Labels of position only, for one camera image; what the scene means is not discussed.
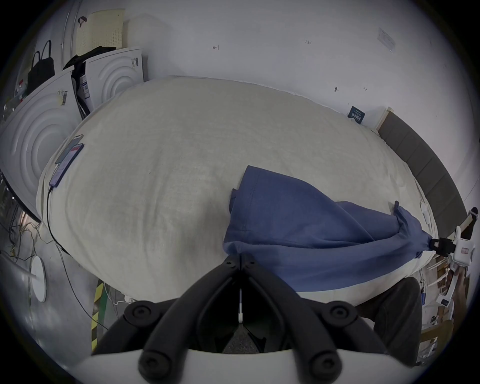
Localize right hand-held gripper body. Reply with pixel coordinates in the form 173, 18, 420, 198
429, 225, 478, 271

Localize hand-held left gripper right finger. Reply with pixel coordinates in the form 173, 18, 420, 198
241, 254, 388, 380

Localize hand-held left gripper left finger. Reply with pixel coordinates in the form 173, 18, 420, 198
92, 254, 240, 380

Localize blue shirt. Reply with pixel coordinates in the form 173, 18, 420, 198
223, 165, 433, 293

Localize person's right hand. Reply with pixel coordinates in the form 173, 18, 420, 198
448, 262, 470, 325

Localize person's legs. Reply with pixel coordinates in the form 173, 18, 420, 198
354, 277, 424, 367

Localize dark grey padded headboard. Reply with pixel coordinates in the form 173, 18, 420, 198
377, 111, 467, 237

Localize round white disc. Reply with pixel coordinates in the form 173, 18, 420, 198
29, 256, 48, 304

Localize bed with beige sheet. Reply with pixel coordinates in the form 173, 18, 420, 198
36, 76, 440, 305

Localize smartphone with purple screen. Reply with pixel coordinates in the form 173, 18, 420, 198
49, 143, 85, 187

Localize smartphone with grey screen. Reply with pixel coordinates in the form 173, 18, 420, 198
55, 136, 84, 165

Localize large white washing machine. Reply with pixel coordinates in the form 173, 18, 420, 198
0, 70, 86, 223

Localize small white washing machine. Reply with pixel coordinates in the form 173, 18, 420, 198
83, 47, 145, 112

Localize black garment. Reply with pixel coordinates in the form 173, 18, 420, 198
63, 46, 118, 115

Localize black handbag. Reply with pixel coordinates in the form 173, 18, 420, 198
27, 40, 56, 95

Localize pale yellow perforated panel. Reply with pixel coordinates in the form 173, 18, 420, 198
75, 9, 126, 57

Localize black phone cable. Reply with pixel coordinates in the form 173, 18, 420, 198
46, 185, 109, 332

